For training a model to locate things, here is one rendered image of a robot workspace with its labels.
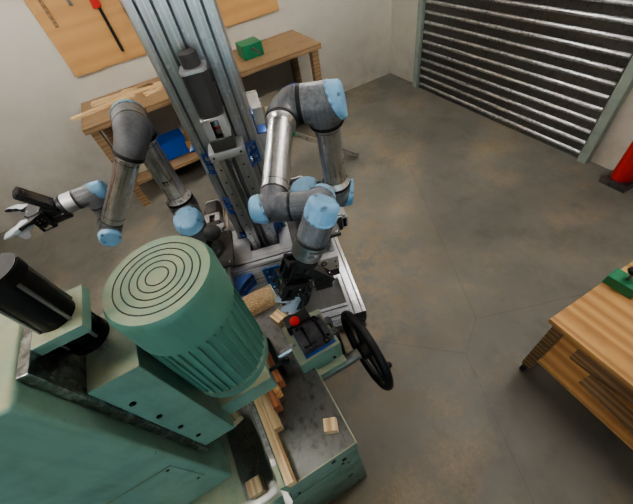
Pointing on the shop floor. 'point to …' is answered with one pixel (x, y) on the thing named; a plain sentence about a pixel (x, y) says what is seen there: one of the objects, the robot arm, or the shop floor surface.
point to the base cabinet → (332, 482)
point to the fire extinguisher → (631, 162)
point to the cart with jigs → (608, 355)
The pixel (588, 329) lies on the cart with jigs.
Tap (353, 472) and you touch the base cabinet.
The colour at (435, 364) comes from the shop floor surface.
